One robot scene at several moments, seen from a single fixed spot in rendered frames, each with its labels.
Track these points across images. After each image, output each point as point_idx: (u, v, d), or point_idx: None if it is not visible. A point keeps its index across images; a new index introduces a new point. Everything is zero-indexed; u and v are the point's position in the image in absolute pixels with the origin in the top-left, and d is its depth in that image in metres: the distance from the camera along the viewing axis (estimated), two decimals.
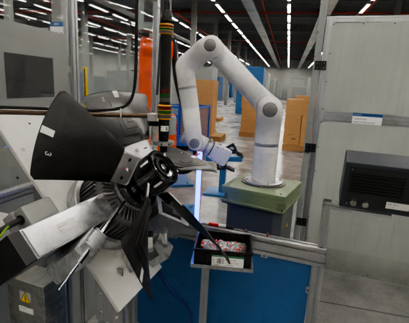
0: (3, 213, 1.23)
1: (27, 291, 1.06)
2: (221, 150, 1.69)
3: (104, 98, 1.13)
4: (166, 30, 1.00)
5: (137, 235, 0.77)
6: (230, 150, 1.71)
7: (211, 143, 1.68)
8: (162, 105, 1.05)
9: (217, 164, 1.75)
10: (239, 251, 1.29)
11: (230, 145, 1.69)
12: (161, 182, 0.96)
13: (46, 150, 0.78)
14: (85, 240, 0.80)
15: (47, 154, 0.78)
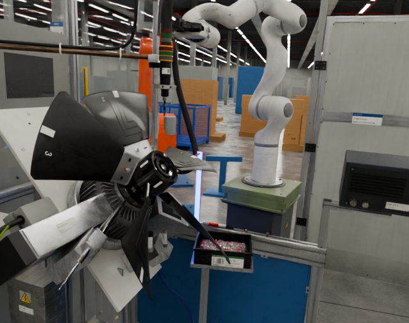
0: (3, 213, 1.23)
1: (27, 291, 1.06)
2: None
3: (104, 98, 1.13)
4: None
5: (137, 235, 0.77)
6: (191, 30, 1.15)
7: (207, 25, 1.24)
8: (163, 45, 1.01)
9: (175, 28, 1.19)
10: (239, 251, 1.29)
11: (199, 25, 1.14)
12: (161, 182, 0.96)
13: (46, 150, 0.78)
14: (85, 240, 0.80)
15: (47, 154, 0.78)
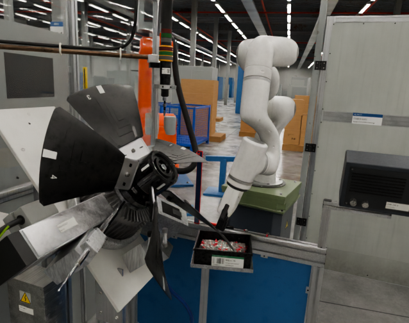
0: (3, 213, 1.23)
1: (27, 291, 1.06)
2: None
3: (172, 145, 1.33)
4: None
5: (78, 133, 0.81)
6: None
7: None
8: (163, 45, 1.01)
9: (224, 211, 1.10)
10: (239, 251, 1.29)
11: None
12: (148, 166, 0.96)
13: (89, 95, 1.07)
14: (85, 240, 0.80)
15: (87, 97, 1.06)
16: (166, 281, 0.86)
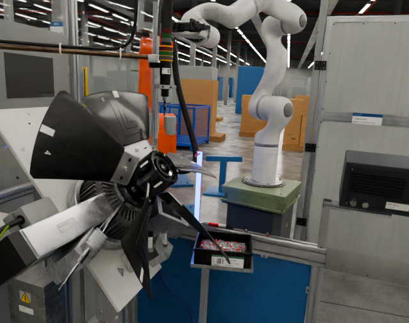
0: (3, 213, 1.23)
1: (27, 291, 1.06)
2: None
3: (183, 158, 1.34)
4: None
5: (79, 117, 0.84)
6: (197, 30, 1.15)
7: None
8: (163, 45, 1.01)
9: (174, 28, 1.20)
10: (239, 251, 1.29)
11: None
12: (147, 162, 0.96)
13: (104, 97, 1.13)
14: (85, 240, 0.80)
15: (102, 99, 1.13)
16: (147, 277, 0.82)
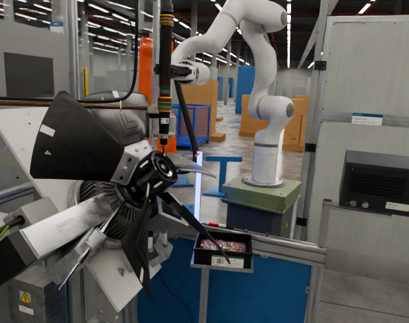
0: (3, 213, 1.23)
1: (27, 291, 1.06)
2: None
3: (183, 158, 1.34)
4: (166, 21, 0.99)
5: (79, 117, 0.84)
6: (181, 74, 1.09)
7: (195, 66, 1.18)
8: (162, 97, 1.04)
9: None
10: (239, 251, 1.29)
11: (190, 69, 1.09)
12: (147, 162, 0.96)
13: (104, 97, 1.13)
14: (85, 240, 0.80)
15: (102, 99, 1.13)
16: (147, 277, 0.82)
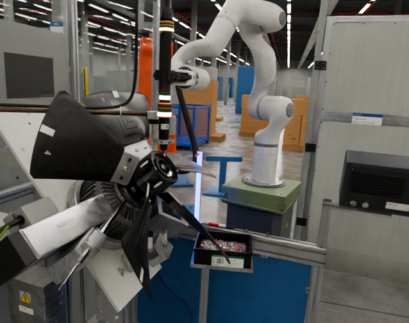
0: (3, 213, 1.23)
1: (27, 291, 1.06)
2: (186, 70, 1.13)
3: (183, 158, 1.34)
4: (166, 27, 1.00)
5: (79, 117, 0.84)
6: (181, 80, 1.09)
7: (195, 71, 1.19)
8: (162, 103, 1.05)
9: None
10: (239, 251, 1.29)
11: (189, 75, 1.09)
12: (147, 162, 0.96)
13: (104, 97, 1.13)
14: (85, 240, 0.80)
15: (102, 99, 1.13)
16: (147, 277, 0.82)
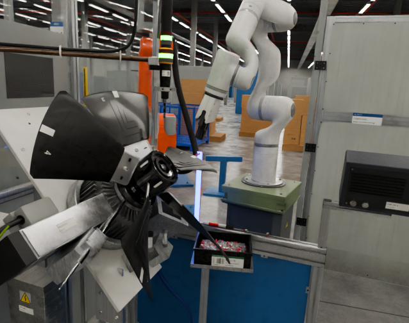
0: (3, 213, 1.23)
1: (27, 291, 1.06)
2: (217, 109, 1.28)
3: (183, 153, 1.33)
4: None
5: (79, 117, 0.84)
6: None
7: None
8: (163, 48, 1.01)
9: (202, 117, 1.22)
10: (239, 251, 1.29)
11: None
12: (147, 162, 0.96)
13: (104, 97, 1.13)
14: (85, 240, 0.80)
15: (102, 99, 1.13)
16: (147, 277, 0.82)
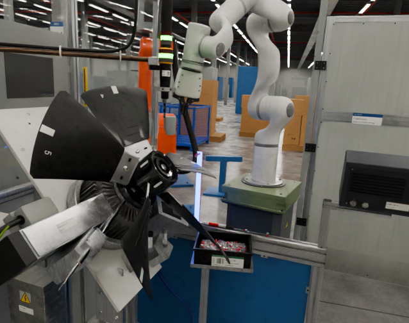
0: (3, 213, 1.23)
1: (27, 291, 1.06)
2: (197, 84, 1.27)
3: None
4: None
5: (138, 101, 1.15)
6: None
7: (202, 68, 1.26)
8: (163, 48, 1.01)
9: None
10: (239, 251, 1.29)
11: (197, 97, 1.31)
12: None
13: (183, 158, 1.34)
14: (85, 240, 0.80)
15: (181, 157, 1.34)
16: (49, 156, 0.79)
